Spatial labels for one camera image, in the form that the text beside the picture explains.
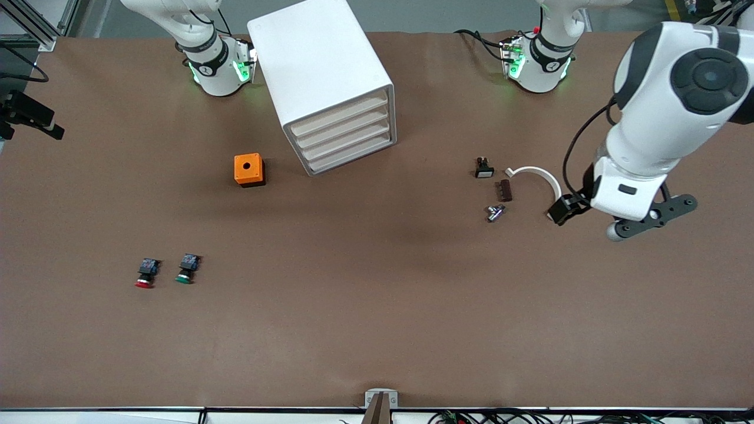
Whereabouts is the red push button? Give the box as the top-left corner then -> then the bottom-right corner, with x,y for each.
134,258 -> 160,289

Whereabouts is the green push button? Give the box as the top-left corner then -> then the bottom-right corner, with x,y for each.
175,253 -> 202,285

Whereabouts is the orange box with hole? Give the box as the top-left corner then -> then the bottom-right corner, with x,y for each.
234,153 -> 266,188

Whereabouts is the white curved plastic bracket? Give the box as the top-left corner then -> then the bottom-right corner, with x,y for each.
505,166 -> 563,221

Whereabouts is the aluminium frame profile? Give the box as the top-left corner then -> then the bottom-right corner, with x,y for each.
0,0 -> 81,52

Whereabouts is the black left arm base cable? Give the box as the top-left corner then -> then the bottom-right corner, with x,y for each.
454,28 -> 508,61

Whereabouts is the black cable bundle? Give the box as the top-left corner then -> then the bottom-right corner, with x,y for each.
429,409 -> 754,424

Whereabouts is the grey mount bracket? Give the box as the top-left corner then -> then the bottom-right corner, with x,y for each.
361,389 -> 399,424

